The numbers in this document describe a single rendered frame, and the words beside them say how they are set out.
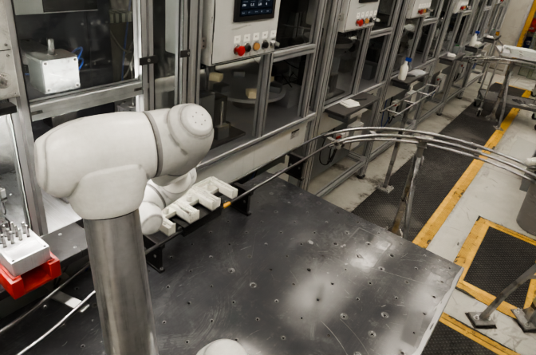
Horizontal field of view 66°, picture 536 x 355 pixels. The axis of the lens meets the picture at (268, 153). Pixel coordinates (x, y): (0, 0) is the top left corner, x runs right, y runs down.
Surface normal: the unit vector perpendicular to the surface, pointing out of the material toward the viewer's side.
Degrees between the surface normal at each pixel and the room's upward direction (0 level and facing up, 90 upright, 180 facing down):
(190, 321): 0
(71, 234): 0
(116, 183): 78
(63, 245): 0
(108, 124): 17
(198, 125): 39
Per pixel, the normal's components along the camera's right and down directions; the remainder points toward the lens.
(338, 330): 0.11, -0.88
